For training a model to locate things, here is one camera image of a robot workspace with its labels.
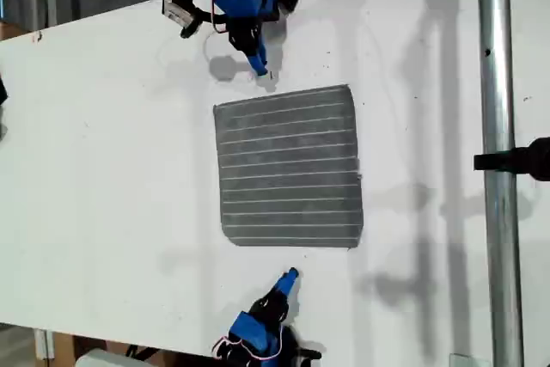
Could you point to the black object at table edge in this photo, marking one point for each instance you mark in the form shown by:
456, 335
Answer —
2, 92

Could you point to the steel post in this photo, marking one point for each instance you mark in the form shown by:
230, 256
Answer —
498, 126

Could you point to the white plastic container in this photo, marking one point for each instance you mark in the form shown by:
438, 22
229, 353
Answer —
103, 359

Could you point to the grey white-striped towel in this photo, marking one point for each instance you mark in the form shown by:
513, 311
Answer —
288, 169

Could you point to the brown cardboard box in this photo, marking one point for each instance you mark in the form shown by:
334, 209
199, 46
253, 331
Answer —
10, 31
86, 343

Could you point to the clear glass plate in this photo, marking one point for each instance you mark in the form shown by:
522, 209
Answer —
468, 360

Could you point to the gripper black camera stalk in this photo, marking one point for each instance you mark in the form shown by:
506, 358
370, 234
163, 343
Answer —
202, 19

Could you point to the black clamp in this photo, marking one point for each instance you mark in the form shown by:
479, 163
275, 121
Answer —
515, 160

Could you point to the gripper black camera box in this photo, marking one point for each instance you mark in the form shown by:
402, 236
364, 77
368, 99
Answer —
177, 8
310, 354

